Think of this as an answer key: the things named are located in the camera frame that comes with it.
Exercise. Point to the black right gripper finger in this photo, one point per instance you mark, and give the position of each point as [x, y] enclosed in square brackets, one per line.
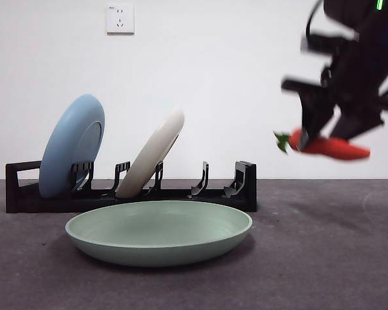
[315, 119]
[355, 127]

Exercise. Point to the orange carrot with green leaves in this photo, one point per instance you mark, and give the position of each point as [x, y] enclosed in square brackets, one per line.
[342, 150]

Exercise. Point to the green plate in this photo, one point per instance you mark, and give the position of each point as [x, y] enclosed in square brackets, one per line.
[158, 248]

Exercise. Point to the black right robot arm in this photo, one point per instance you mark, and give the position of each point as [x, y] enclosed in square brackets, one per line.
[352, 64]

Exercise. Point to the cream white plate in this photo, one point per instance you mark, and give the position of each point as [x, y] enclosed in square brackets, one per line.
[155, 148]

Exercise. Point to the blue plate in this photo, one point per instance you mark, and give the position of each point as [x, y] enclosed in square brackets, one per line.
[68, 145]

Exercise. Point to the black plate rack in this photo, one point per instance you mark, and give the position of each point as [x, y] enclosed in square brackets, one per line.
[19, 200]

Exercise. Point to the white wall socket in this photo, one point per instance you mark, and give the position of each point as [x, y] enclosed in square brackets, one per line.
[120, 19]

